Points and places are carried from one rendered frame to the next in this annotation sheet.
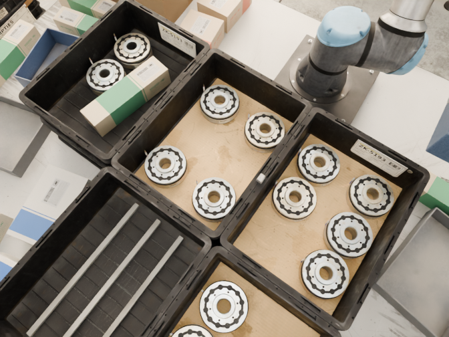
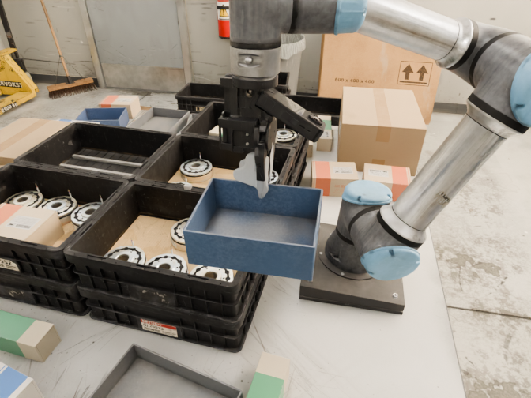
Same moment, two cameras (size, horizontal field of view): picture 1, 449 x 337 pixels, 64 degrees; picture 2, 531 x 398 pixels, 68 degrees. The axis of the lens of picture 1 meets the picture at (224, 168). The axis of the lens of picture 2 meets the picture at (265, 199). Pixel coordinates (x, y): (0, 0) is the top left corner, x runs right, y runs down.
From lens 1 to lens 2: 99 cm
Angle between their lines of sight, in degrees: 50
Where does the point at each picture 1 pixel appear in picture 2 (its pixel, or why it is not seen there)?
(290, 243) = (152, 245)
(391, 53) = (365, 232)
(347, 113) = (323, 283)
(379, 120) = (344, 328)
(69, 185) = not seen: hidden behind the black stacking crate
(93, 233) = (140, 160)
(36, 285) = (103, 152)
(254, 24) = not seen: hidden behind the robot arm
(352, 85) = (362, 281)
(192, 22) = (342, 166)
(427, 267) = not seen: outside the picture
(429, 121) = (379, 386)
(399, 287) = (137, 385)
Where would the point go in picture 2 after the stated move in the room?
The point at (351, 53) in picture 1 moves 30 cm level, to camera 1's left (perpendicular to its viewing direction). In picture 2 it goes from (348, 213) to (295, 157)
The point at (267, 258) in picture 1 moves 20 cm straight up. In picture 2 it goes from (135, 234) to (119, 170)
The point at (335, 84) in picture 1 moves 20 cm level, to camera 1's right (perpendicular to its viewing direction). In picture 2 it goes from (340, 252) to (385, 309)
